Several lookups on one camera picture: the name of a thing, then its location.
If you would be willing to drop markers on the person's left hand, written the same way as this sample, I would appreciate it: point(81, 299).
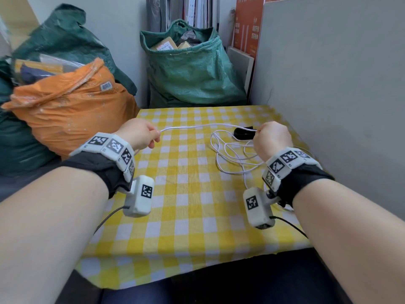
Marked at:
point(137, 132)

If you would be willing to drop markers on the person's right hand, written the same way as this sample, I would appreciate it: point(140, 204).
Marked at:
point(272, 139)

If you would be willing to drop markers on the person's right forearm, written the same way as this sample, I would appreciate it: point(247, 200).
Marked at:
point(351, 246)

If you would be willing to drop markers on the person's left forearm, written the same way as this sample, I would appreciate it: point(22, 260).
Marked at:
point(50, 237)

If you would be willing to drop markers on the person's legs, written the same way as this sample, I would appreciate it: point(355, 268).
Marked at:
point(237, 278)

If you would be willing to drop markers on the white marker wrist band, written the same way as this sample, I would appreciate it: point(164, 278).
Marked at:
point(107, 147)
point(288, 163)

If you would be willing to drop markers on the orange woven sack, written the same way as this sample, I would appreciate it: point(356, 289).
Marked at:
point(72, 120)

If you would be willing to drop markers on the small pale leaning board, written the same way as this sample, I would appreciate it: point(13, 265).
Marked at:
point(240, 64)

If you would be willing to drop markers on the large grey board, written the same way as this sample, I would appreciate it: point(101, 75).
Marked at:
point(335, 85)

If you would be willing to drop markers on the upright open green sack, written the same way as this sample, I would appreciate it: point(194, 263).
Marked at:
point(193, 69)

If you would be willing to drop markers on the labelled cardboard box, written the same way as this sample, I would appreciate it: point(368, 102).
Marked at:
point(164, 44)

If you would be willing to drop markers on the small plain cardboard box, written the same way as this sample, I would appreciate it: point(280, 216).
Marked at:
point(184, 45)

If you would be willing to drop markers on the clear plastic parcel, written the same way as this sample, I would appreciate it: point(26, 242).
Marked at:
point(63, 61)

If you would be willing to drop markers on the grey plastic parcel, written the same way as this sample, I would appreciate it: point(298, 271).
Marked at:
point(193, 36)

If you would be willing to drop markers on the orange poster board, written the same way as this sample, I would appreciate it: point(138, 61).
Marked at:
point(250, 25)

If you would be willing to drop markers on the yellow checkered tablecloth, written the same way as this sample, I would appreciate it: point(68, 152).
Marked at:
point(190, 237)

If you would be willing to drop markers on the dark green woven sack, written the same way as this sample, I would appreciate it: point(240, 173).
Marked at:
point(19, 145)

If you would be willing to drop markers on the yellow flat parcel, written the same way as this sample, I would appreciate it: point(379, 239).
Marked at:
point(38, 65)

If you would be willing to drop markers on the dark blue parcel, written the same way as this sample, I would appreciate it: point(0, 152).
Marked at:
point(31, 74)

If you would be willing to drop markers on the grey folded cover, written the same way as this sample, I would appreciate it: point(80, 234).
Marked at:
point(155, 12)

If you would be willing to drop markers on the tall crumpled green sack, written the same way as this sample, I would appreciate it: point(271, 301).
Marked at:
point(69, 31)

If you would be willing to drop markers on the bundle of leaning boards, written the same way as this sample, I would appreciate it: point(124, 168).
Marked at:
point(207, 9)

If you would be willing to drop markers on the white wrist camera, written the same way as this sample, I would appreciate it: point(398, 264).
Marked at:
point(258, 208)
point(139, 197)

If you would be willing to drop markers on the grey metal frame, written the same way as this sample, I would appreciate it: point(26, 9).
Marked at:
point(174, 9)

